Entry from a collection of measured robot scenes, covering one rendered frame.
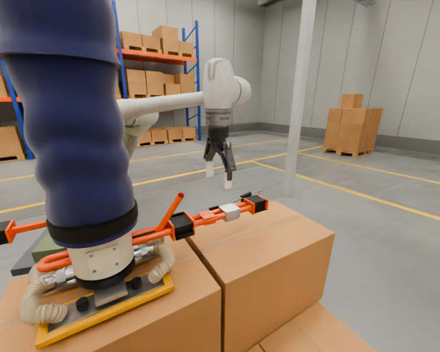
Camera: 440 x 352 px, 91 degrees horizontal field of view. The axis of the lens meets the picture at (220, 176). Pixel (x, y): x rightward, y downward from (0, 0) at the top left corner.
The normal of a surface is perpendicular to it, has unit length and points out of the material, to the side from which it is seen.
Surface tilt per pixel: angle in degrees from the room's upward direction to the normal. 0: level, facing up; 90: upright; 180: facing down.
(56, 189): 76
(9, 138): 90
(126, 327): 0
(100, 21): 101
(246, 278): 90
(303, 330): 0
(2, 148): 90
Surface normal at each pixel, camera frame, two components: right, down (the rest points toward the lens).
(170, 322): 0.51, 0.28
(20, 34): 0.04, 0.03
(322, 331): 0.00, -0.95
